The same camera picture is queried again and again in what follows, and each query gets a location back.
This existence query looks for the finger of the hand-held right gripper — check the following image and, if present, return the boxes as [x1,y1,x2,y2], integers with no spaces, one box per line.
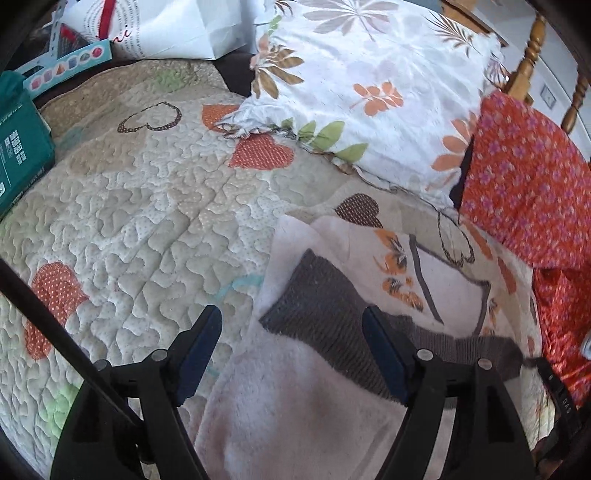
[522,356,583,477]

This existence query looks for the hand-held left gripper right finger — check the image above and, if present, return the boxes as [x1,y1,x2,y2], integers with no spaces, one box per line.
[362,305,537,480]

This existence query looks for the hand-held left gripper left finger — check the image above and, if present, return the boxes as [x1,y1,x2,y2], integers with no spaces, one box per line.
[50,304,223,480]

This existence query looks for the quilted heart pattern bedspread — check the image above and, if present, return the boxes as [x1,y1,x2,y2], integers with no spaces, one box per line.
[0,59,546,476]

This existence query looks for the red floral pillow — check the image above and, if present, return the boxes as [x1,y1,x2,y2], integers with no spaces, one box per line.
[450,91,591,394]

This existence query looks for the white floral leaf pillow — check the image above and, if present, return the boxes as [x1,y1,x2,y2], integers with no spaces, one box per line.
[216,0,509,208]

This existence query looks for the green cardboard box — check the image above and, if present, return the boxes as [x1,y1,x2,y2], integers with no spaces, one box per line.
[0,70,56,219]

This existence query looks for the dark brown sheet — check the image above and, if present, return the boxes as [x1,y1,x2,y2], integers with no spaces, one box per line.
[217,52,257,97]

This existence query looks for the light blue printed box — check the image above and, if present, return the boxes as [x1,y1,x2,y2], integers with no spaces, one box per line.
[13,9,114,100]

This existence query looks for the white paper bag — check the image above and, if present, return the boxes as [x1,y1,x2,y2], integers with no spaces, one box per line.
[61,0,265,62]

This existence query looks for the wooden spindle headboard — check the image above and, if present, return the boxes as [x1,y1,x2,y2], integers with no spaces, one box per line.
[438,0,591,136]

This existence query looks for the black cable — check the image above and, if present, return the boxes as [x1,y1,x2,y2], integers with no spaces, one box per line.
[0,259,145,435]

